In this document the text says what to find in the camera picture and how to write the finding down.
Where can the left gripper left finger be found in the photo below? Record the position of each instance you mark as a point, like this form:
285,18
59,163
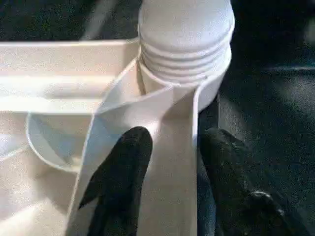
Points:
123,177

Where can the white plastic table top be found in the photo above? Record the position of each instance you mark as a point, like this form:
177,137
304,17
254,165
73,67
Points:
49,61

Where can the white plastic table leg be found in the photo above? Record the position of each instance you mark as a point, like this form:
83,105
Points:
184,24

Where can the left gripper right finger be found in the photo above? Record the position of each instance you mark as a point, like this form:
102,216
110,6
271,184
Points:
233,191

